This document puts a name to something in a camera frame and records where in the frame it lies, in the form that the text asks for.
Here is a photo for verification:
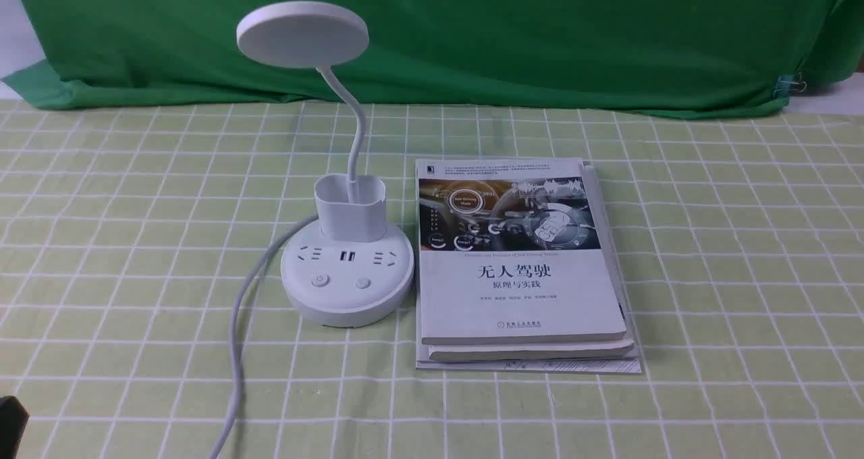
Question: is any white desk lamp with sockets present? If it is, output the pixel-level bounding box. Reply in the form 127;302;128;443
236;1;414;329

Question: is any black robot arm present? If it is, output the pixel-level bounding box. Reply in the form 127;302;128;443
0;396;30;459

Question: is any top book with car cover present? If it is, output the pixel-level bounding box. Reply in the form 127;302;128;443
416;159;628;346

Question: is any bottom printed paper booklet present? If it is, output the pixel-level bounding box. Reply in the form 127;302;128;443
415;167;643;375

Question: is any green checkered tablecloth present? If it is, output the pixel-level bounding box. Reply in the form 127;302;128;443
1;100;863;458

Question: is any green backdrop cloth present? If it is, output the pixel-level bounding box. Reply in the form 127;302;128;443
2;0;862;119

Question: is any teal binder clip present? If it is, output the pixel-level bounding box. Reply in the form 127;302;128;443
772;74;808;99

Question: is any white lamp power cord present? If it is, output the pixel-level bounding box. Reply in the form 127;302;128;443
208;214;319;459

